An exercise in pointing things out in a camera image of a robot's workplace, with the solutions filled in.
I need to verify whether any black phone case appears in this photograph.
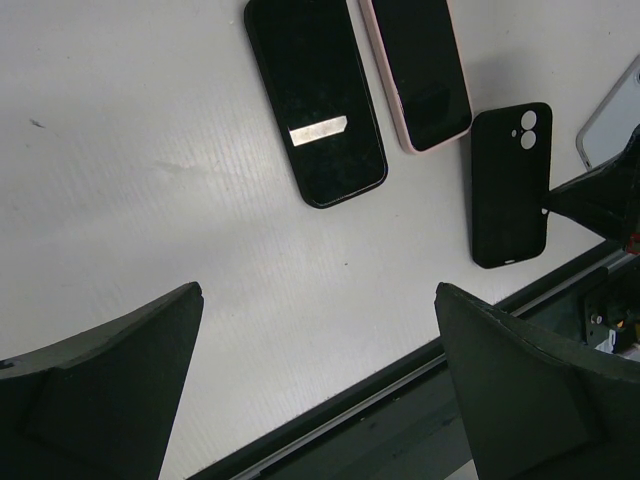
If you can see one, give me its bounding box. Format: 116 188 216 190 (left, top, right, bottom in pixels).
243 0 390 209
471 102 553 269

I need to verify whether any dark phone grey frame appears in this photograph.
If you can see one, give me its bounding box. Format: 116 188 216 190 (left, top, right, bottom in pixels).
248 0 386 204

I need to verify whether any light blue phone face-down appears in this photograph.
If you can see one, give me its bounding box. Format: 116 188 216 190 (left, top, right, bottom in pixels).
576 57 639 170

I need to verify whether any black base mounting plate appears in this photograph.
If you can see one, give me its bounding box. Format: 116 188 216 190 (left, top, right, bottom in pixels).
195 242 639 479

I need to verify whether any pink phone case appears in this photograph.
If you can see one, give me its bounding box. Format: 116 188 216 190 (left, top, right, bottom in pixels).
358 0 475 155

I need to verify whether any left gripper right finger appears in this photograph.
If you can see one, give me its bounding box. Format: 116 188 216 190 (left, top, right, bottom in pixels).
435 283 639 479

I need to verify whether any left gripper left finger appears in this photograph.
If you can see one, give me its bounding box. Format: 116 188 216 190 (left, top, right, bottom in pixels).
1 282 203 479

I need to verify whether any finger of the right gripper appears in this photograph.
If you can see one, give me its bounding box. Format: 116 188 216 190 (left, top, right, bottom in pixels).
542 129 639 240

